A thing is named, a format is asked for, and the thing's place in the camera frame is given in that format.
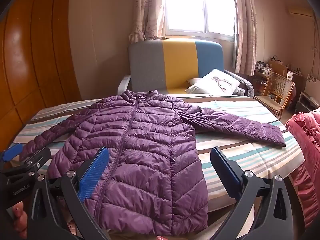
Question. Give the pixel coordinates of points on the right pink curtain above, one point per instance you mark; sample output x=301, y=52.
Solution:
x=246, y=37

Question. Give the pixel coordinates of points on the wall air conditioner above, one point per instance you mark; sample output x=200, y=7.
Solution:
x=300, y=11

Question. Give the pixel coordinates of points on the person's left hand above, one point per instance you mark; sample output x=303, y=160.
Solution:
x=20, y=220

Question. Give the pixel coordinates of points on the pink ruffled blanket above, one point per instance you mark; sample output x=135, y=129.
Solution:
x=305, y=129

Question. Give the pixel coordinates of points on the wooden wardrobe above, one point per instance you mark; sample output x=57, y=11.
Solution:
x=36, y=63

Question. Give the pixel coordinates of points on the rattan wooden chair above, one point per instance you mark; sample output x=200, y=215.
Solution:
x=276, y=94

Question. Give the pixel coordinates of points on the white printed pillow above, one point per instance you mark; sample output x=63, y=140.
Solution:
x=215, y=83

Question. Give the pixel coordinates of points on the cluttered wooden desk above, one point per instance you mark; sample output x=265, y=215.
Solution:
x=261, y=74

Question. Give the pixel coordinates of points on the striped bed cover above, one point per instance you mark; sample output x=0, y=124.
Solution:
x=262, y=158

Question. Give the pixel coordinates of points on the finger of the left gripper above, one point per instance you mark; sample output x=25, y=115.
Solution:
x=12, y=152
x=35, y=162

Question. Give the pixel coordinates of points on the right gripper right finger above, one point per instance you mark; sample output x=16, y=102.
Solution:
x=274, y=218

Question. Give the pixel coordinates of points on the left pink curtain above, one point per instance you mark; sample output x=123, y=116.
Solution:
x=148, y=20

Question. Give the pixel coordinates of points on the pink curtain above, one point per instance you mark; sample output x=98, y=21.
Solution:
x=148, y=20
x=246, y=37

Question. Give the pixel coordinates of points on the purple quilted down jacket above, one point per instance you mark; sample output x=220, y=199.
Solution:
x=153, y=183

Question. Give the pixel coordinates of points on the window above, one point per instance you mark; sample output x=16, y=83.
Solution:
x=200, y=18

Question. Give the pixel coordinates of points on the grey yellow blue sofa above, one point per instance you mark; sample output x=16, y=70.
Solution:
x=167, y=65

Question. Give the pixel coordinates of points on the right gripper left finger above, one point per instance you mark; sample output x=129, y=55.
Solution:
x=45, y=220

